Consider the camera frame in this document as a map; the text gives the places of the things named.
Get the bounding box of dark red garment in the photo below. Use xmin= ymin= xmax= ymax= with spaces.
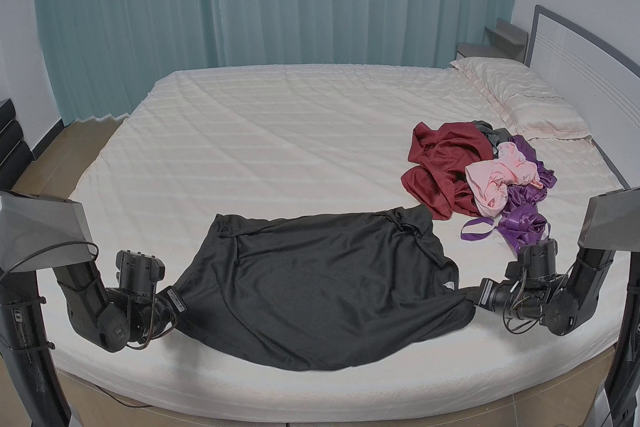
xmin=400 ymin=121 xmax=496 ymax=222

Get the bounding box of cream pillow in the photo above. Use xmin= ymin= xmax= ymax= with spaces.
xmin=448 ymin=56 xmax=592 ymax=140

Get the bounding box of black chest of drawers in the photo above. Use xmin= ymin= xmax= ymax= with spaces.
xmin=0 ymin=98 xmax=36 ymax=195

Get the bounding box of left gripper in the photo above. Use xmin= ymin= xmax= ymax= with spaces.
xmin=152 ymin=285 xmax=187 ymax=327

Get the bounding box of grey bedside table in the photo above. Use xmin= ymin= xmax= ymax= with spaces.
xmin=456 ymin=18 xmax=529 ymax=64

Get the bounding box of bed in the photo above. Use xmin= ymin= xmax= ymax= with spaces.
xmin=35 ymin=5 xmax=640 ymax=416

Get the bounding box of black cable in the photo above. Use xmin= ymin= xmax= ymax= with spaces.
xmin=0 ymin=240 xmax=99 ymax=276

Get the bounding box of purple garment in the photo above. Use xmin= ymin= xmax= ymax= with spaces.
xmin=460 ymin=135 xmax=558 ymax=261

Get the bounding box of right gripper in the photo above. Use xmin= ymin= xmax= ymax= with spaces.
xmin=476 ymin=280 xmax=513 ymax=314

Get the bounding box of black T-shirt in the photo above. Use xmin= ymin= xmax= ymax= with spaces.
xmin=170 ymin=205 xmax=476 ymax=372

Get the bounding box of grey garment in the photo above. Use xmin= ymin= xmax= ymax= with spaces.
xmin=472 ymin=120 xmax=514 ymax=148

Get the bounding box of pink garment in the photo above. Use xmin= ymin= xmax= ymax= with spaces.
xmin=465 ymin=141 xmax=544 ymax=218

